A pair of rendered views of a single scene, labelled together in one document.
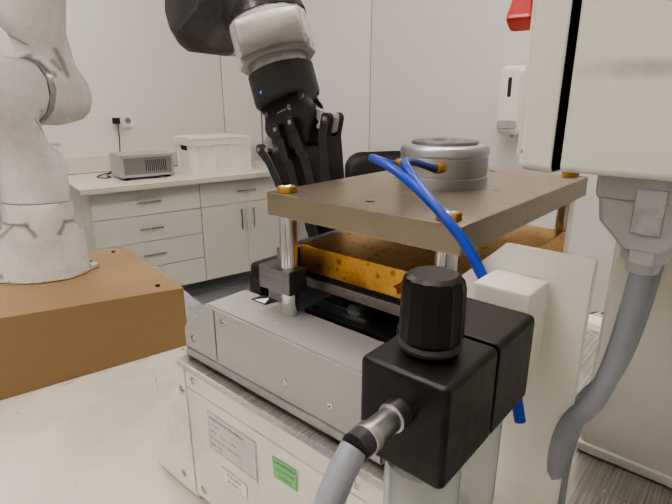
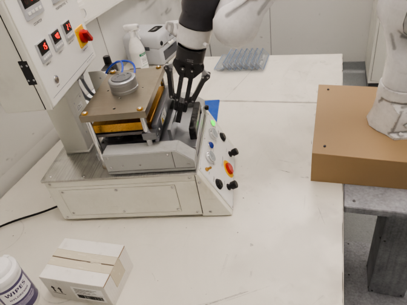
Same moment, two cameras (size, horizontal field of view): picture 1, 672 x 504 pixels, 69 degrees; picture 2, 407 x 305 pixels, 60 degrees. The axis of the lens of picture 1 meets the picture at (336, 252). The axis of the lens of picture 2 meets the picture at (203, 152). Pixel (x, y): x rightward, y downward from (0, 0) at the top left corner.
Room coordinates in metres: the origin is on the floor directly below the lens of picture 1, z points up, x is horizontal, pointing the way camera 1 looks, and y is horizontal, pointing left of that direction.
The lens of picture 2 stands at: (1.35, -0.39, 1.53)
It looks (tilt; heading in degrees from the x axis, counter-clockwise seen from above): 37 degrees down; 151
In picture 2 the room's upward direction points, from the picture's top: 11 degrees counter-clockwise
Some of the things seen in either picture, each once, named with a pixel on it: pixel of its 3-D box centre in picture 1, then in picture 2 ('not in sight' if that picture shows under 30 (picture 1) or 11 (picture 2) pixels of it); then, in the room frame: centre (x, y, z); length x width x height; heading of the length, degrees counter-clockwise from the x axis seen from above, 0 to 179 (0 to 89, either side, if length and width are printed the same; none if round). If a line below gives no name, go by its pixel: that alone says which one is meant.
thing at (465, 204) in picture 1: (460, 219); (119, 94); (0.42, -0.11, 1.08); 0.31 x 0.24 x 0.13; 139
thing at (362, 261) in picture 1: (433, 230); (130, 100); (0.45, -0.09, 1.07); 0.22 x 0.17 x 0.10; 139
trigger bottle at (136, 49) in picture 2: not in sight; (137, 48); (-0.34, 0.29, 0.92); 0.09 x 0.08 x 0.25; 40
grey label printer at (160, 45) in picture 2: not in sight; (151, 43); (-0.43, 0.42, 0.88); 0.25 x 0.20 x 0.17; 31
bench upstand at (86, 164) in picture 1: (165, 159); not in sight; (3.31, 1.13, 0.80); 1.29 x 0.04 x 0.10; 127
